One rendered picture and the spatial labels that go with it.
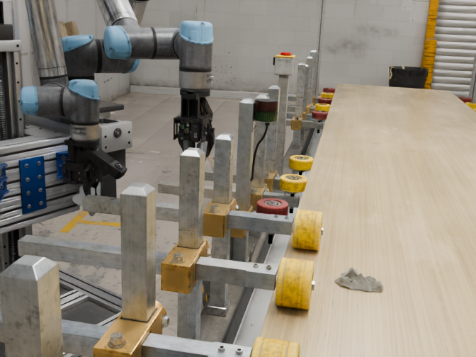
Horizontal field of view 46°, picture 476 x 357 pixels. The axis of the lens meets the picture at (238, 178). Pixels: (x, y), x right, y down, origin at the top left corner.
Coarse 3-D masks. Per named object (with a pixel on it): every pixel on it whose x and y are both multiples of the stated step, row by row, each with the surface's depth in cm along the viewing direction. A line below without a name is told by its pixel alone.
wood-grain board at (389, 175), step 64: (384, 128) 251; (448, 128) 258; (320, 192) 156; (384, 192) 158; (448, 192) 161; (320, 256) 114; (384, 256) 115; (448, 256) 117; (320, 320) 90; (384, 320) 91; (448, 320) 92
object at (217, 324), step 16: (304, 144) 304; (288, 160) 270; (256, 256) 161; (240, 288) 142; (208, 304) 129; (240, 304) 136; (208, 320) 127; (224, 320) 127; (240, 320) 139; (208, 336) 120; (224, 336) 121
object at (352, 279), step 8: (352, 272) 104; (336, 280) 103; (344, 280) 102; (352, 280) 102; (360, 280) 101; (368, 280) 103; (352, 288) 101; (360, 288) 101; (368, 288) 100; (376, 288) 101
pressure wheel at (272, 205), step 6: (264, 198) 146; (270, 198) 146; (276, 198) 147; (258, 204) 142; (264, 204) 142; (270, 204) 143; (276, 204) 143; (282, 204) 142; (258, 210) 142; (264, 210) 140; (270, 210) 140; (276, 210) 140; (282, 210) 140; (270, 234) 145; (270, 240) 146
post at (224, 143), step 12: (216, 144) 118; (228, 144) 118; (216, 156) 119; (228, 156) 118; (216, 168) 120; (228, 168) 119; (216, 180) 120; (228, 180) 120; (216, 192) 121; (228, 192) 121; (216, 240) 124; (228, 240) 125; (216, 252) 125; (228, 252) 127; (216, 288) 127; (216, 300) 128
